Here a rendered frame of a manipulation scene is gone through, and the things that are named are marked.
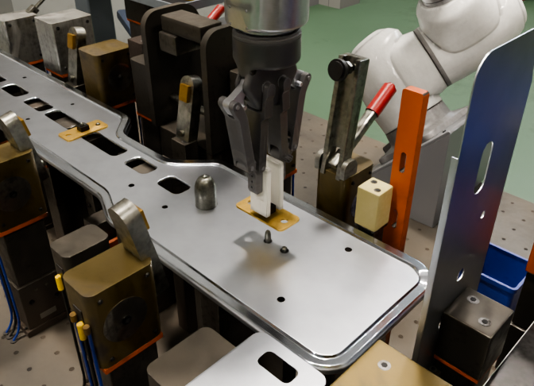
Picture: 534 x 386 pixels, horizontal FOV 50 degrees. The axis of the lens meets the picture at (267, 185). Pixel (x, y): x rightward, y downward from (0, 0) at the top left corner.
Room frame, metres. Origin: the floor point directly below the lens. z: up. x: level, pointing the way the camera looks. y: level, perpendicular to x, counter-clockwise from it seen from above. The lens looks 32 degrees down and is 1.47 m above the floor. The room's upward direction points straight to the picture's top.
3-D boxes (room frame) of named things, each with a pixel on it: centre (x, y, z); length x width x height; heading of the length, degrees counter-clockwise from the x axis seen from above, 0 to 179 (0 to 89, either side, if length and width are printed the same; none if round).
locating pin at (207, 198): (0.70, 0.09, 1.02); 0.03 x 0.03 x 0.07
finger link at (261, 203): (0.60, 0.01, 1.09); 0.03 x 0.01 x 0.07; 46
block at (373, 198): (0.65, -0.15, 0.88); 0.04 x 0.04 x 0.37; 46
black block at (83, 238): (0.62, 0.27, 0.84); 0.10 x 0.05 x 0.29; 136
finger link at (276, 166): (0.62, -0.01, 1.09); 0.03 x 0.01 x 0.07; 46
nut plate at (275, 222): (0.61, 0.00, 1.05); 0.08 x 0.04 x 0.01; 46
